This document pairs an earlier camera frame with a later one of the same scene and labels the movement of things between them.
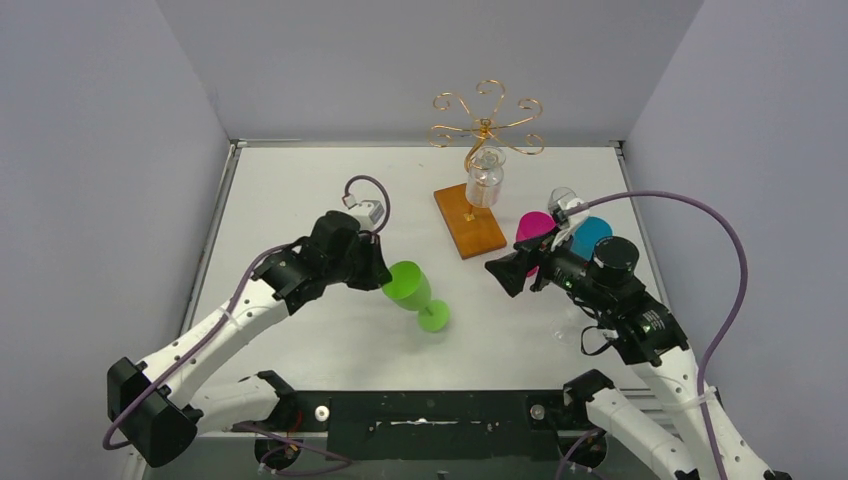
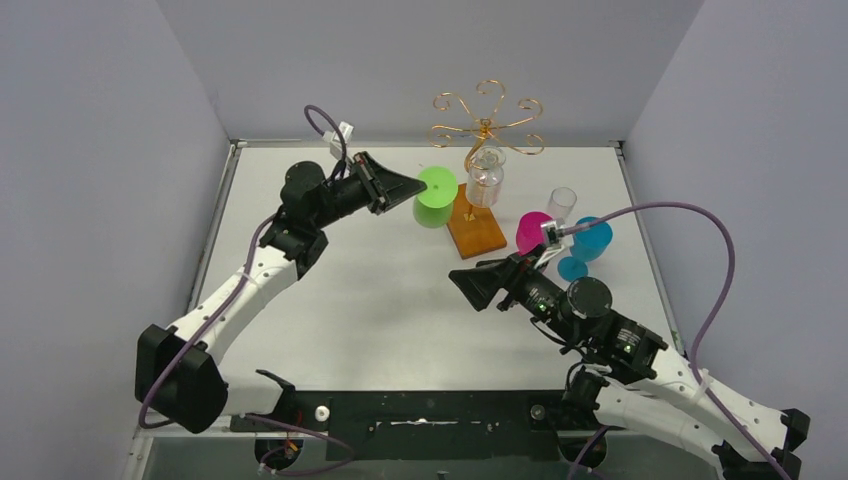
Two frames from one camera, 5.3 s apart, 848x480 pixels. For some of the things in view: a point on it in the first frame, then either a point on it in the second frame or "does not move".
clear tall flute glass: [559, 194] does not move
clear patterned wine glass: [485, 179] does not move
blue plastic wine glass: [587, 234] does not move
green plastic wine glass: [411, 290] to [432, 207]
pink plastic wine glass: [532, 225] does not move
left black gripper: [370, 263] to [371, 183]
